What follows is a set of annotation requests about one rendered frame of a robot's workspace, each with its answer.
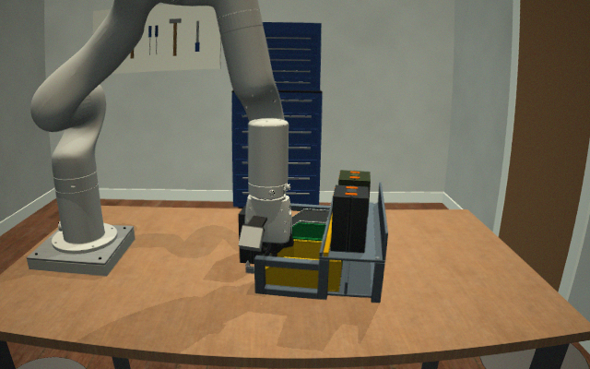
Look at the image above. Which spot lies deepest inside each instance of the yellow flat bar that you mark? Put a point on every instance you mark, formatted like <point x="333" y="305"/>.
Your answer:
<point x="328" y="239"/>

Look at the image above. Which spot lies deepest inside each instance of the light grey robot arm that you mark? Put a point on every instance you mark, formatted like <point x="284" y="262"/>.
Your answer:
<point x="56" y="106"/>

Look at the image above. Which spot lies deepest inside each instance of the yellow bin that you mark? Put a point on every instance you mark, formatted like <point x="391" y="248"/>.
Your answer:
<point x="301" y="277"/>

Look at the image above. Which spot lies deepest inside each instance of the grey metal shelf rack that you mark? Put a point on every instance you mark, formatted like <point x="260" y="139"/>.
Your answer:
<point x="363" y="279"/>

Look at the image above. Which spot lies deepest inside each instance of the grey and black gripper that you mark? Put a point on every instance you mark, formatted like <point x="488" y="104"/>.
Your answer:
<point x="278" y="224"/>

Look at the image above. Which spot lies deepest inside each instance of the olive green case with orange latches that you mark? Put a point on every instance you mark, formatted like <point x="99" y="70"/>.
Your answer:
<point x="355" y="178"/>

